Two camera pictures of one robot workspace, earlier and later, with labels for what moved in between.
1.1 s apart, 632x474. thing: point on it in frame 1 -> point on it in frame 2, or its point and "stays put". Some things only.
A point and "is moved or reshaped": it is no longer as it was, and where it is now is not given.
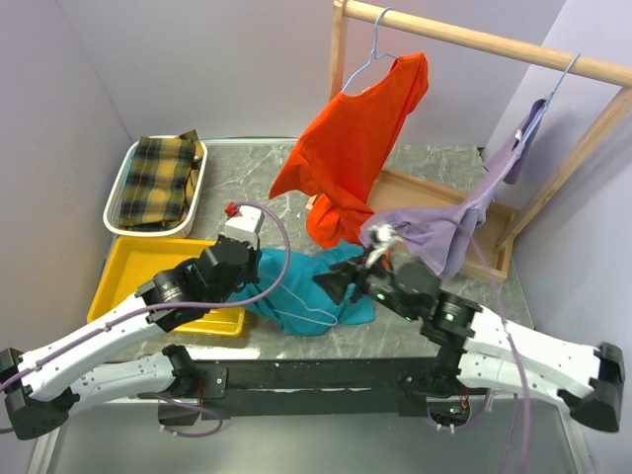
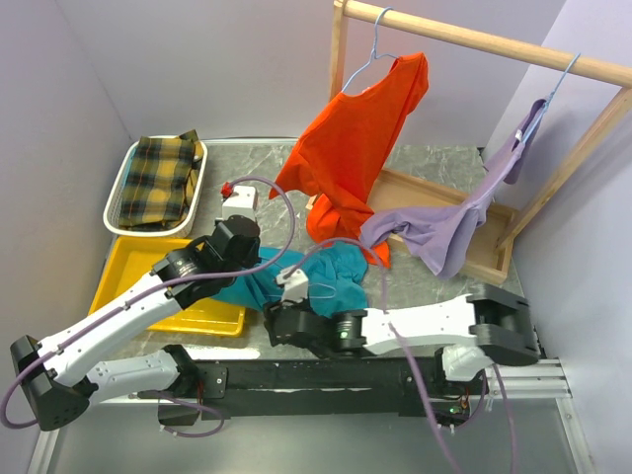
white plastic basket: [111, 217] stays put
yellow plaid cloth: [160, 181] stays put
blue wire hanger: [310, 309] is moved or reshaped
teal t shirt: [286, 286] is moved or reshaped
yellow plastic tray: [137, 261] stays put
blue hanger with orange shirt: [373, 53] stays put
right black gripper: [337, 281] -> [271, 309]
